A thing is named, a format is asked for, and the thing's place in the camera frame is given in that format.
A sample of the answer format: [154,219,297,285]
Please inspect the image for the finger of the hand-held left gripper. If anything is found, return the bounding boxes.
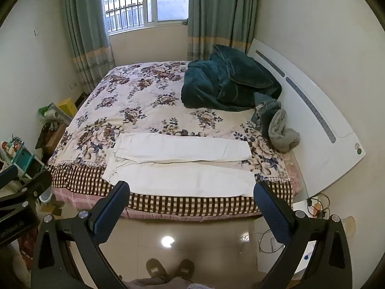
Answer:
[0,165,19,191]
[0,170,54,214]

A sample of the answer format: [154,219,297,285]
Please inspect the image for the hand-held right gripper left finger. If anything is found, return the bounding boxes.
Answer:
[31,181,130,289]

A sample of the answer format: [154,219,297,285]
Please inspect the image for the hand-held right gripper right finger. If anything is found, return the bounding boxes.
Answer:
[253,181,354,289]

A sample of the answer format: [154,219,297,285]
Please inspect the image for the white pants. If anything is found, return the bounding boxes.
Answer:
[102,132,256,198]

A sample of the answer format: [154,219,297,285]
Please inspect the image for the colourful toy shelf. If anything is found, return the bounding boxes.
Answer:
[0,134,46,184]

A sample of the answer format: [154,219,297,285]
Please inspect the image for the pink plaid mattress pad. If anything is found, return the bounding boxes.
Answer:
[51,152,303,221]

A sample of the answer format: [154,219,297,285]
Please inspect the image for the white side table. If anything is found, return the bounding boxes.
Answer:
[254,214,320,280]

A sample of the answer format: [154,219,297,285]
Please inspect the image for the brown nightstand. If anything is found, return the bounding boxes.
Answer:
[35,117,73,163]

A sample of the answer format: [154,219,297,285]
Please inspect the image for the brown slipper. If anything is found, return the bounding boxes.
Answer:
[146,258,169,282]
[176,258,194,281]

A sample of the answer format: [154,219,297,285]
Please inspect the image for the green plastic bag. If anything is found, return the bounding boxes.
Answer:
[38,102,65,121]

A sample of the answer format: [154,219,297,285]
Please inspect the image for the beige round object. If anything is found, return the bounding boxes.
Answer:
[342,216,356,239]

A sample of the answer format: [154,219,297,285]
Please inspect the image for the white headboard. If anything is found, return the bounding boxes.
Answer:
[247,38,367,204]

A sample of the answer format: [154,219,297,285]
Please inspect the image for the grey knitted garment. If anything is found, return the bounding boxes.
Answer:
[268,109,301,152]

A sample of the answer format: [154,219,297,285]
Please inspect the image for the yellow box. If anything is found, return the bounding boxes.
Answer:
[57,97,76,116]

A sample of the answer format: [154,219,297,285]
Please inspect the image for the blue jeans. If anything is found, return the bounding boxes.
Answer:
[251,93,282,137]

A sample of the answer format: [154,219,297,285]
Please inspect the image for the bed with floral sheet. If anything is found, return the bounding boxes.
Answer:
[47,61,293,217]

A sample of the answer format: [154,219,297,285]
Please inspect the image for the teal fleece blanket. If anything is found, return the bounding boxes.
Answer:
[180,45,282,112]

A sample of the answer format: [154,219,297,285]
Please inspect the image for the teal striped curtain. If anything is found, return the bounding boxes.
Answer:
[61,0,116,95]
[187,0,263,62]

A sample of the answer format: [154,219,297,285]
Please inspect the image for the barred window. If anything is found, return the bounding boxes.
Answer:
[102,0,191,35]

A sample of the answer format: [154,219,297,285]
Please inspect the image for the black cable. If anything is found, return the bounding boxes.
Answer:
[258,228,286,254]

